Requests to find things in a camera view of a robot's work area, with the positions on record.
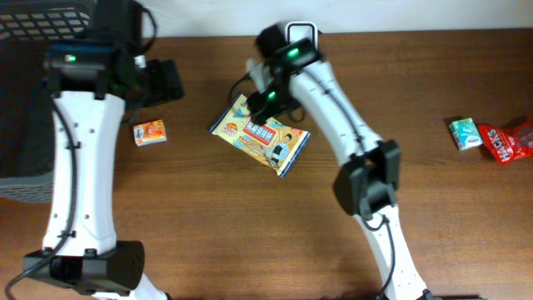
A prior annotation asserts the yellow snack bag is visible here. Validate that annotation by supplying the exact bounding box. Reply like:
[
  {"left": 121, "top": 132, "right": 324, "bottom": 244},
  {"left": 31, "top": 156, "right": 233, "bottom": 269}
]
[{"left": 210, "top": 93, "right": 311, "bottom": 178}]

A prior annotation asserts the orange tissue pack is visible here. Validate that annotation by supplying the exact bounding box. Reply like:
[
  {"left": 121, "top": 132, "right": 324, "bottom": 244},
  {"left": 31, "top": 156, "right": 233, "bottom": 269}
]
[{"left": 133, "top": 120, "right": 167, "bottom": 147}]

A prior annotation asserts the green Kleenex tissue pack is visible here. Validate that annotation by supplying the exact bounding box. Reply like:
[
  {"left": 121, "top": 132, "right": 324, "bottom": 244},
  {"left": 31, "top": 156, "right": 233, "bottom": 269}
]
[{"left": 449, "top": 117, "right": 483, "bottom": 151}]

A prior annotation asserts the red Hacks candy bag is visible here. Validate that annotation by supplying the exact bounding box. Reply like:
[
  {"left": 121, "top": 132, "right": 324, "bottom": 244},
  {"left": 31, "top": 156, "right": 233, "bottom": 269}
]
[{"left": 478, "top": 121, "right": 532, "bottom": 165}]

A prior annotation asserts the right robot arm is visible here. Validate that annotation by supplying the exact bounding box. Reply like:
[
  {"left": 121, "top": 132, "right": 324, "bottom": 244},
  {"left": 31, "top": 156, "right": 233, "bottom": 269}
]
[{"left": 247, "top": 22, "right": 433, "bottom": 300}]

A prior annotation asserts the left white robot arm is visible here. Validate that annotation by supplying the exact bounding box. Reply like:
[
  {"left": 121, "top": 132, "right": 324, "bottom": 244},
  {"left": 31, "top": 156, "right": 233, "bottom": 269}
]
[{"left": 21, "top": 1, "right": 184, "bottom": 300}]

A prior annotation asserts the white barcode scanner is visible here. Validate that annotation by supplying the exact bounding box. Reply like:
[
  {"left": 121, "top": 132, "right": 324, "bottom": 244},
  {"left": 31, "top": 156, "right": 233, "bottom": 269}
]
[{"left": 283, "top": 21, "right": 319, "bottom": 48}]

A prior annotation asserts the grey plastic mesh basket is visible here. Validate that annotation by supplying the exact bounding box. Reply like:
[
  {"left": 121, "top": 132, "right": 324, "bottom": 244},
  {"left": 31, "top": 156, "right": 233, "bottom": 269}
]
[{"left": 1, "top": 0, "right": 96, "bottom": 203}]

